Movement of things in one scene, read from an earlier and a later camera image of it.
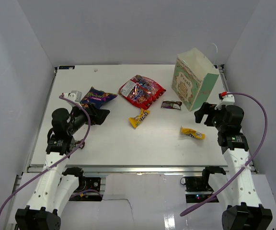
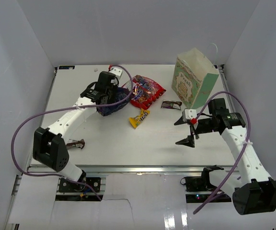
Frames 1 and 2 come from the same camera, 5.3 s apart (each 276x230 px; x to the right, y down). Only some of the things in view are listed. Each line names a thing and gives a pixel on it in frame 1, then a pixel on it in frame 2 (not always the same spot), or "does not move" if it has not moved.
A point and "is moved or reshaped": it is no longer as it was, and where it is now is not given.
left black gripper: (97, 116) -> (114, 87)
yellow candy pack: (135, 120) does not move
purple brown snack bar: (81, 146) does not move
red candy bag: (141, 91) does not move
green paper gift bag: (193, 79) does not move
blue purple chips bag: (96, 97) is moved or reshaped
